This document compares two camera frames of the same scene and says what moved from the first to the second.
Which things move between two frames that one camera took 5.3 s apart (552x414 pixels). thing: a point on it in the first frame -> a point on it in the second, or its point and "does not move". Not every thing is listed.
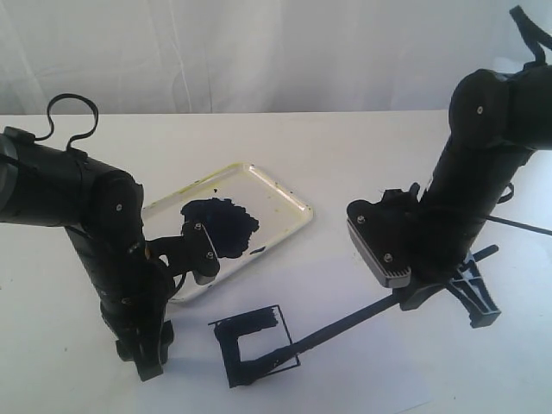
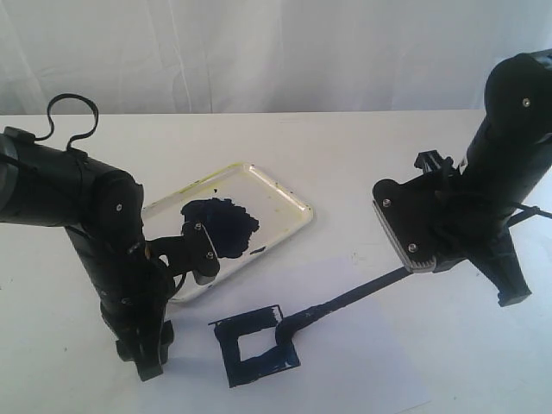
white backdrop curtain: (254, 56) does not move
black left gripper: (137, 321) does not move
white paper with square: (224, 339) does not move
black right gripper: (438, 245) -> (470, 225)
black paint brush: (297, 348) -> (287, 329)
